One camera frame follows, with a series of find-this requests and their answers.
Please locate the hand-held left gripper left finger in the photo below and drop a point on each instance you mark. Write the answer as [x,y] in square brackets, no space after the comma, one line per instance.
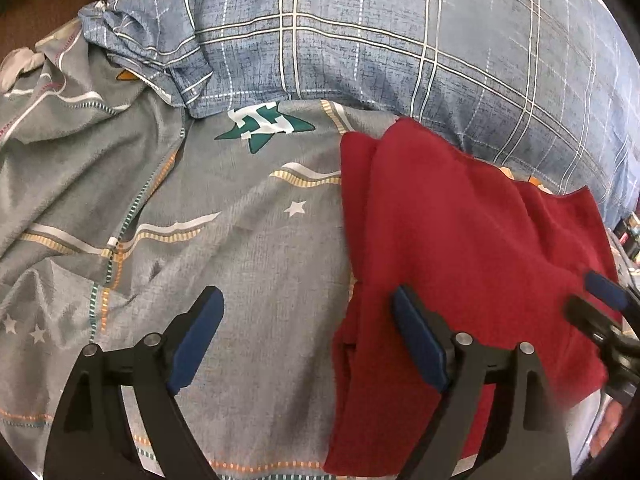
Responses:
[197,345]

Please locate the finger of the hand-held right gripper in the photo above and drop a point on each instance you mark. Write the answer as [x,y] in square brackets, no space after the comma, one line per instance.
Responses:
[590,317]
[606,290]

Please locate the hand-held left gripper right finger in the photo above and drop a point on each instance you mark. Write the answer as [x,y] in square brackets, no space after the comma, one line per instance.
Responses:
[420,345]

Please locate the red garment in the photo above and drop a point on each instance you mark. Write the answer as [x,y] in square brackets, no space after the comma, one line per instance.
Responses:
[450,220]

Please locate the grey star print bedsheet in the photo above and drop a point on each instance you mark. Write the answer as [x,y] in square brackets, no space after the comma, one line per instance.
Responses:
[225,240]

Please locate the blue plaid pillow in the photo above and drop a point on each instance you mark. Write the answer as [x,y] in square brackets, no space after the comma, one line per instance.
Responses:
[375,35]

